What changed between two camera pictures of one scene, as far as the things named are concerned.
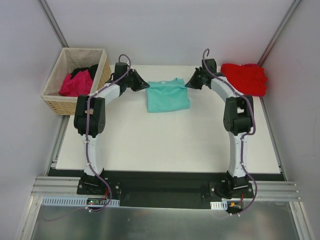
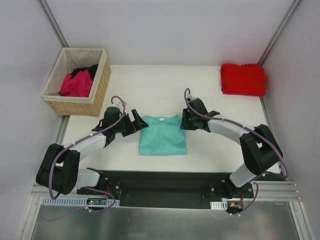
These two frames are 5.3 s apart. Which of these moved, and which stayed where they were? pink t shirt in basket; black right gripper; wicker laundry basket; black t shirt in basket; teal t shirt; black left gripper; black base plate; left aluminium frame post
Moved: teal t shirt; black right gripper; black left gripper
Stayed: wicker laundry basket; left aluminium frame post; pink t shirt in basket; black base plate; black t shirt in basket
